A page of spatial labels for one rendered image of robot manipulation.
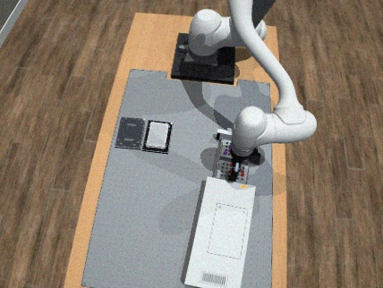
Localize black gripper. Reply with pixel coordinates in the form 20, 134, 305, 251
228, 149, 249, 182

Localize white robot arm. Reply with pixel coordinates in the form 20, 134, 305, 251
179, 0, 317, 165

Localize black rectangular frame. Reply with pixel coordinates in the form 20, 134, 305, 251
142, 120, 174, 154

